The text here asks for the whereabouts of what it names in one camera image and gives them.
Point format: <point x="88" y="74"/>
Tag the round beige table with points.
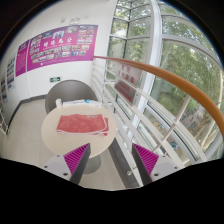
<point x="62" y="143"/>

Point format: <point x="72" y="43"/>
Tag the red folded towel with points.
<point x="83" y="124"/>

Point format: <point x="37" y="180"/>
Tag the white metal railing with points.
<point x="153" y="122"/>

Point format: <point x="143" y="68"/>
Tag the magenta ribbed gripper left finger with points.
<point x="71" y="165"/>

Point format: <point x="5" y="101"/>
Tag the green exit sign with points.
<point x="55" y="79"/>

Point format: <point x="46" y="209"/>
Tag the white box on table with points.
<point x="78" y="102"/>

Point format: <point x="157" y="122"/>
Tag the white photo wall board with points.
<point x="11" y="73"/>

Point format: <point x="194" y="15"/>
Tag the red and white sign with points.
<point x="127" y="80"/>

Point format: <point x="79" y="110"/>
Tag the small magenta wall poster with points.
<point x="21" y="58"/>

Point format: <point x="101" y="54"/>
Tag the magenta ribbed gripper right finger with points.
<point x="151" y="166"/>

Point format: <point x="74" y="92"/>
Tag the grey round-back chair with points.
<point x="68" y="90"/>

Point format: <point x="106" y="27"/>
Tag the large magenta wall poster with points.
<point x="65" y="44"/>

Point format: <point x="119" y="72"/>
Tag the orange wooden handrail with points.
<point x="182" y="84"/>

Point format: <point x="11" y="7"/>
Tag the small white bottle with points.
<point x="58" y="103"/>

